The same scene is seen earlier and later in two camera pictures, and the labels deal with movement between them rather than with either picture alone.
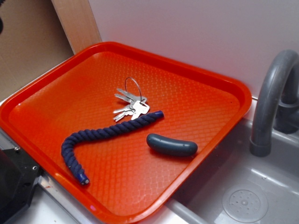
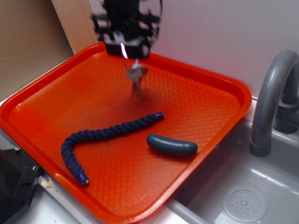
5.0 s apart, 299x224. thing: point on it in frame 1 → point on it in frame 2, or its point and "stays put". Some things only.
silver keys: x=137 y=105 → x=136 y=73
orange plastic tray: x=124 y=133 stays put
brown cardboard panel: x=32 y=40 stays put
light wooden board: x=78 y=20 stays put
